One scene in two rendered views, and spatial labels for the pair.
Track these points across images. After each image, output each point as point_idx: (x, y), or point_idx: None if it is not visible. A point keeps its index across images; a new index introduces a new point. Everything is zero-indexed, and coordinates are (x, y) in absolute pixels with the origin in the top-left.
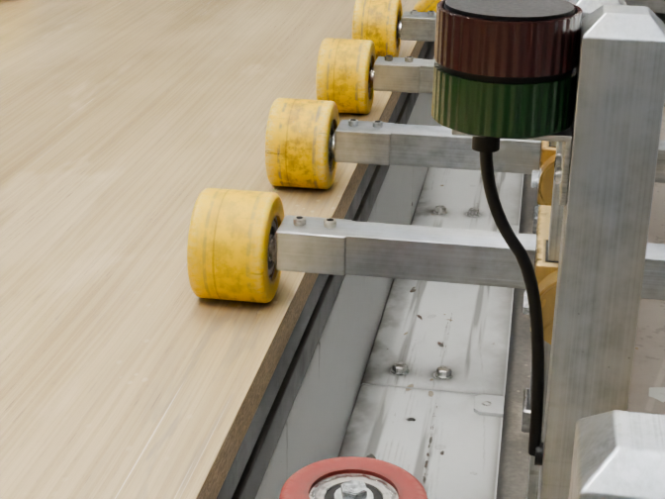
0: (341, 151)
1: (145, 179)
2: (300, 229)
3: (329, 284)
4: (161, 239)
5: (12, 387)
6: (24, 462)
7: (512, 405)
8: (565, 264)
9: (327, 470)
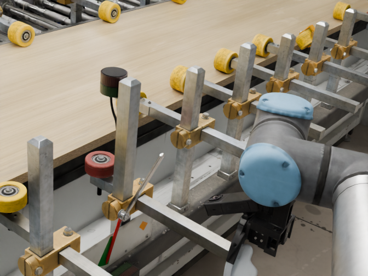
0: None
1: (145, 77)
2: (142, 102)
3: None
4: None
5: (63, 118)
6: (51, 132)
7: None
8: (116, 122)
9: (101, 153)
